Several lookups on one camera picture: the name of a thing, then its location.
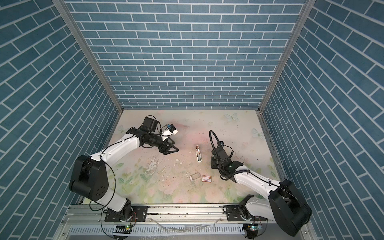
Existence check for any red staple box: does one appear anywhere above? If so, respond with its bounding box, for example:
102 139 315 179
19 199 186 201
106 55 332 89
202 176 212 183

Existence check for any pink white mini stapler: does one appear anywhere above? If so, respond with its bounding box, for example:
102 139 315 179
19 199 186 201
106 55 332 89
196 146 202 163

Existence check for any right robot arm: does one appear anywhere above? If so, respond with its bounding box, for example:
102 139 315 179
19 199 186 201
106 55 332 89
211 147 313 237

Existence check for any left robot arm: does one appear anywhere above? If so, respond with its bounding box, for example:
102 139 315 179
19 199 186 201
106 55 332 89
69 116 178 222

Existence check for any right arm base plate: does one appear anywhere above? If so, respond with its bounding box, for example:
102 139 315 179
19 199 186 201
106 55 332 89
222 205 267 222

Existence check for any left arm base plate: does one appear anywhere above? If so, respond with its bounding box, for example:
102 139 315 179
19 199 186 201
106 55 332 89
104 205 149 223

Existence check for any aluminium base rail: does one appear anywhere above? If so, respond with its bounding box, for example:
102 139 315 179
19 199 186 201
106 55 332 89
59 203 313 233

